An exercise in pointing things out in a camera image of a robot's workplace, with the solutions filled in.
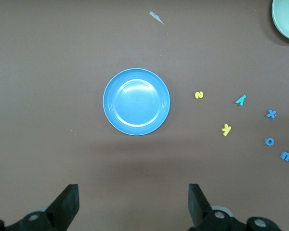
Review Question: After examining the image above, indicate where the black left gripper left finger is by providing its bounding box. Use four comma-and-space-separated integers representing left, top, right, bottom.
4, 184, 80, 231

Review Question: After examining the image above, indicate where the yellow foam letter k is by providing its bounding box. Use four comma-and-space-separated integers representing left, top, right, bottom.
221, 124, 232, 137

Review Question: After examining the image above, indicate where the pale green plate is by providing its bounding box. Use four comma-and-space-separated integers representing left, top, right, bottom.
271, 0, 289, 42

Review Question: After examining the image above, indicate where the brown table mat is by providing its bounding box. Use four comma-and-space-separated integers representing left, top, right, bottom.
0, 0, 289, 231

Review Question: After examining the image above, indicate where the blue plate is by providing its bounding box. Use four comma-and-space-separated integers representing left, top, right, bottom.
103, 67, 171, 136

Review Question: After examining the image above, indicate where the teal foam letter y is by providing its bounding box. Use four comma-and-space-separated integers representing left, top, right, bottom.
235, 95, 247, 107

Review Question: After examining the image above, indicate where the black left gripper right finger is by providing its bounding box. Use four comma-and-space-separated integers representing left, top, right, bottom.
188, 183, 280, 231

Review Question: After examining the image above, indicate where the clear tape scrap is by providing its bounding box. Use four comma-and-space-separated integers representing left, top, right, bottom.
149, 11, 165, 25

